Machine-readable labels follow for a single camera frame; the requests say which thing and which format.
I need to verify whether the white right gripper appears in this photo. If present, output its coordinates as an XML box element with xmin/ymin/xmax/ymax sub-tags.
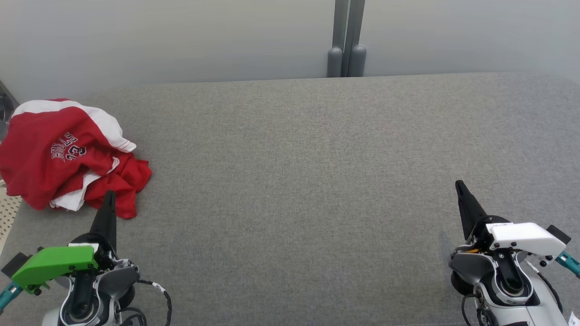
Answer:
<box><xmin>456</xmin><ymin>181</ymin><xmax>567</xmax><ymax>262</ymax></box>

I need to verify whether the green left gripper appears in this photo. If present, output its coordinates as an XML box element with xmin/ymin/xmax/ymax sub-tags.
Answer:
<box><xmin>11</xmin><ymin>191</ymin><xmax>118</xmax><ymax>296</ymax></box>

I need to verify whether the red shirt with white sleeves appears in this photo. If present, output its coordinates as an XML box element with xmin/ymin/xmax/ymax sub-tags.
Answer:
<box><xmin>0</xmin><ymin>98</ymin><xmax>137</xmax><ymax>211</ymax></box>

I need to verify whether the white perforated laundry basket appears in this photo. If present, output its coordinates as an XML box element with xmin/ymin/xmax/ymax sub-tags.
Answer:
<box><xmin>0</xmin><ymin>179</ymin><xmax>22</xmax><ymax>254</ymax></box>

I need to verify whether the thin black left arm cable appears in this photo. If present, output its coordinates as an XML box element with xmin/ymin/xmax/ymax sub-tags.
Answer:
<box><xmin>119</xmin><ymin>278</ymin><xmax>173</xmax><ymax>326</ymax></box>

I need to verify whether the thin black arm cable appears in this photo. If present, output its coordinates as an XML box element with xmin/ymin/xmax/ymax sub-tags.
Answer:
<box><xmin>461</xmin><ymin>293</ymin><xmax>483</xmax><ymax>326</ymax></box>
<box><xmin>119</xmin><ymin>278</ymin><xmax>173</xmax><ymax>326</ymax></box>

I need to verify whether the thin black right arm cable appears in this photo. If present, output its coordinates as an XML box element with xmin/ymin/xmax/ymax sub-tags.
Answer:
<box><xmin>461</xmin><ymin>293</ymin><xmax>483</xmax><ymax>326</ymax></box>

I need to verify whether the teal plug right camera cable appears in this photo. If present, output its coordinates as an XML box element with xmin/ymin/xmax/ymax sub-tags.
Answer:
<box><xmin>555</xmin><ymin>251</ymin><xmax>580</xmax><ymax>278</ymax></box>

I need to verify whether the teal plug camera cable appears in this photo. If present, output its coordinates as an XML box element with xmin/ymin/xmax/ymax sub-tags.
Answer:
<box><xmin>555</xmin><ymin>251</ymin><xmax>580</xmax><ymax>278</ymax></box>
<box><xmin>0</xmin><ymin>280</ymin><xmax>22</xmax><ymax>314</ymax></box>

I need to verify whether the teal plug left camera cable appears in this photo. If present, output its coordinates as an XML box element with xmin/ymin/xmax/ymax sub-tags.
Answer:
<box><xmin>0</xmin><ymin>280</ymin><xmax>22</xmax><ymax>314</ymax></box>

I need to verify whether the grey partition side frame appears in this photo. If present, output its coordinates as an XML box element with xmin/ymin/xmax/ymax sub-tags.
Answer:
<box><xmin>0</xmin><ymin>81</ymin><xmax>19</xmax><ymax>141</ymax></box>

